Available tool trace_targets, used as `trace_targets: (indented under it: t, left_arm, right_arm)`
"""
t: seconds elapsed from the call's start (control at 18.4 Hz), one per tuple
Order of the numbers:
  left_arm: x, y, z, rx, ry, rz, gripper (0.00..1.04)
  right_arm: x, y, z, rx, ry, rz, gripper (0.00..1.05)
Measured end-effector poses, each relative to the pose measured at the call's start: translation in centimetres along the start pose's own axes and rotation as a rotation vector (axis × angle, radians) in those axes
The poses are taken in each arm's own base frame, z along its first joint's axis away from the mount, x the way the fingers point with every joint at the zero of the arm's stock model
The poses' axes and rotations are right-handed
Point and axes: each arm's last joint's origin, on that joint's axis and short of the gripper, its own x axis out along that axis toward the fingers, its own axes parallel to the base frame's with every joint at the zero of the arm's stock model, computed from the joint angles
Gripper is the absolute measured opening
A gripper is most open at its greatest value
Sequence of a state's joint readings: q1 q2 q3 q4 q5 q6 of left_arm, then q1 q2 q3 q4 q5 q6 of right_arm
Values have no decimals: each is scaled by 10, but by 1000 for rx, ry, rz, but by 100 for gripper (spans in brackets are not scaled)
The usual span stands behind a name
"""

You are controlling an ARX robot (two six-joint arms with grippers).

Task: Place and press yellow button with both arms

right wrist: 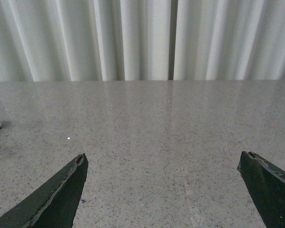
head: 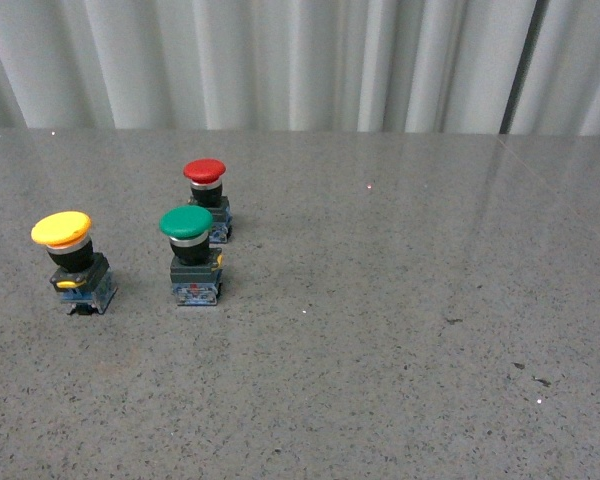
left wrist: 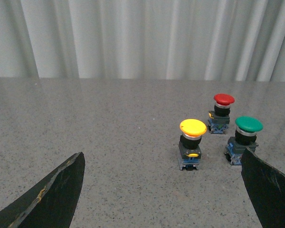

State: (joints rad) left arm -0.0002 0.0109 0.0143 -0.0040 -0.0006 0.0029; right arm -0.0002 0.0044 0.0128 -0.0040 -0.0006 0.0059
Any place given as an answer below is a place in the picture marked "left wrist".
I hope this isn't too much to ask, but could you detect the green mushroom push button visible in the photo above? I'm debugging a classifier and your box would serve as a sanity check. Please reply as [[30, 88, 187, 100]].
[[225, 116, 263, 165]]

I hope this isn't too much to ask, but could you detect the red mushroom push button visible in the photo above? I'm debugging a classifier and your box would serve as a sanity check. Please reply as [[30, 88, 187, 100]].
[[208, 93, 235, 134]]

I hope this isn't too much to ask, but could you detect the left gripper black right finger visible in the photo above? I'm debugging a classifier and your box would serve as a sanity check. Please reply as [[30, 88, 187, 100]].
[[241, 147, 285, 228]]

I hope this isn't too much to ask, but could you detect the white pleated curtain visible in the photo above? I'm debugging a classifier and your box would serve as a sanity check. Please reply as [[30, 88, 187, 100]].
[[0, 0, 285, 82]]

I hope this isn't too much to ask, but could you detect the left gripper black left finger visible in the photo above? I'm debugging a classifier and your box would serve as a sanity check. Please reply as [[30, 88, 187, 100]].
[[0, 152, 85, 228]]

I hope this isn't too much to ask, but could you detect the yellow mushroom push button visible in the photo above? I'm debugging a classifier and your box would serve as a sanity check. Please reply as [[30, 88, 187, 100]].
[[178, 119, 207, 171]]

